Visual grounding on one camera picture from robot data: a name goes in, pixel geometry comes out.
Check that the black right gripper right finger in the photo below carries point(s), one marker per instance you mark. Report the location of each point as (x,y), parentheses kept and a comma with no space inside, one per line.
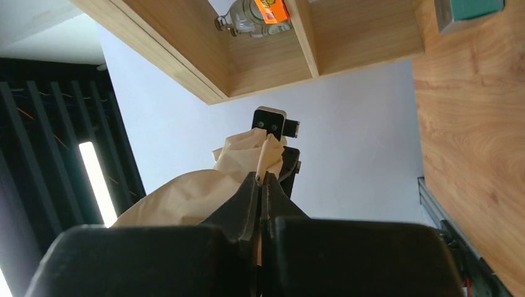
(275,204)

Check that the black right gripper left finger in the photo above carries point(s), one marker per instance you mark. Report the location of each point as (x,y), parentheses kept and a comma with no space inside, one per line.
(239,221)

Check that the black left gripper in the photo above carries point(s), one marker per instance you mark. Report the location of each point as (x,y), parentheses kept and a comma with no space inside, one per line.
(290,168)

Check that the beige umbrella with black shaft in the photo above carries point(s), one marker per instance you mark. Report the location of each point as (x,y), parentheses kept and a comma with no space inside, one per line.
(191,197)

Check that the white ceiling light strip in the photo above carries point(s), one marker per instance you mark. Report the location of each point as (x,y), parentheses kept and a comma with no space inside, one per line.
(98,183)

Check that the clear glass jar right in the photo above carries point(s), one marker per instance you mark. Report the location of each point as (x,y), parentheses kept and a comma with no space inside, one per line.
(265,30)

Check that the clear glass jar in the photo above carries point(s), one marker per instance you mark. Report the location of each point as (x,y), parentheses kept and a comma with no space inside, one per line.
(242,16)
(265,30)

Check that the orange pink snack box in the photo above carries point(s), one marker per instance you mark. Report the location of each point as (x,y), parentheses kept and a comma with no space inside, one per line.
(272,11)

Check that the clear glass jar left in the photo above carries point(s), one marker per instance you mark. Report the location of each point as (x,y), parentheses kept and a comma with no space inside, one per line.
(242,16)

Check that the wooden two-tier shelf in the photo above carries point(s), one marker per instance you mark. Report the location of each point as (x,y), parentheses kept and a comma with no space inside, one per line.
(327,38)

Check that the black slatted ceiling panel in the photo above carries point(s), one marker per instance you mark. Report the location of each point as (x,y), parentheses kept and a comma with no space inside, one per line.
(47,110)

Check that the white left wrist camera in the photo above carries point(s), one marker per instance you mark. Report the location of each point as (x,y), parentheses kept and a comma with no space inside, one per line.
(275,122)

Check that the aluminium slotted cable rail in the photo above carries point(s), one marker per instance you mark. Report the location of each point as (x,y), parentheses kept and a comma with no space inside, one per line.
(478,279)

